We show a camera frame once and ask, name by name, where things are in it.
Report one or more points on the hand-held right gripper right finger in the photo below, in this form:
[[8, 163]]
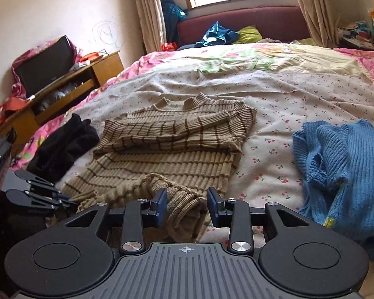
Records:
[[214, 207]]

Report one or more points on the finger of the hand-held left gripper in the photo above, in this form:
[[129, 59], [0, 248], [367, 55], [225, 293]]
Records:
[[34, 182], [34, 202]]

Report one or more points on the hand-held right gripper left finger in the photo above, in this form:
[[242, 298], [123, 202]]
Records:
[[160, 207]]

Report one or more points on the beige striped knit sweater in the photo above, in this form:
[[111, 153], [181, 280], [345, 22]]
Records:
[[174, 143]]

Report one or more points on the black garment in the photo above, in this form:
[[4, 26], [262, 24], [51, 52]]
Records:
[[62, 149]]

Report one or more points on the red cloth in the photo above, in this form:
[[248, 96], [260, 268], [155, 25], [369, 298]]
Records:
[[11, 109]]

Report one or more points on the black television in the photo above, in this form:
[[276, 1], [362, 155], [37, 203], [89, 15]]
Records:
[[43, 65]]

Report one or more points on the cherry print bed sheet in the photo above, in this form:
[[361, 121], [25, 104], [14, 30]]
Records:
[[283, 99]]

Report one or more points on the wooden cabinet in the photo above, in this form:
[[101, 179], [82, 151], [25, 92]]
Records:
[[102, 68]]

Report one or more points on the blue knit sweater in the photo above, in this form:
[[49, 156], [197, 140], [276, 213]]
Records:
[[346, 168]]

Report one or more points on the red plastic bag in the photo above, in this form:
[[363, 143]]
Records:
[[169, 46]]

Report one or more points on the blue garment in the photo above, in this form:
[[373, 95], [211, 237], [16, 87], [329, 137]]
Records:
[[218, 34]]

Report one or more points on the yellow-green cloth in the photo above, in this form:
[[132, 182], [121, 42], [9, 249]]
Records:
[[249, 34]]

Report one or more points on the blue plastic bag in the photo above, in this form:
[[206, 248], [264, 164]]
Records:
[[171, 15]]

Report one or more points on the maroon sofa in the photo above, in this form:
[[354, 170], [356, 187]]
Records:
[[268, 21]]

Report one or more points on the beige curtain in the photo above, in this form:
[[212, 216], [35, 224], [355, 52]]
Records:
[[311, 6], [146, 12]]

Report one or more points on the cluttered nightstand items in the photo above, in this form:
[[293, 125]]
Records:
[[358, 31]]

